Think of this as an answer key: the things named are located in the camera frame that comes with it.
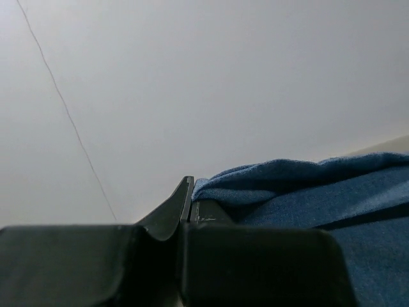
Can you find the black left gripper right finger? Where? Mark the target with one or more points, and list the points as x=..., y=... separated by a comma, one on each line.
x=225, y=264

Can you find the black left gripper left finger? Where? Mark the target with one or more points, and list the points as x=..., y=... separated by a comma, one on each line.
x=96, y=264

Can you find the blue fabric pillowcase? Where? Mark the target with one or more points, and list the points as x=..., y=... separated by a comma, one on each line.
x=361, y=200

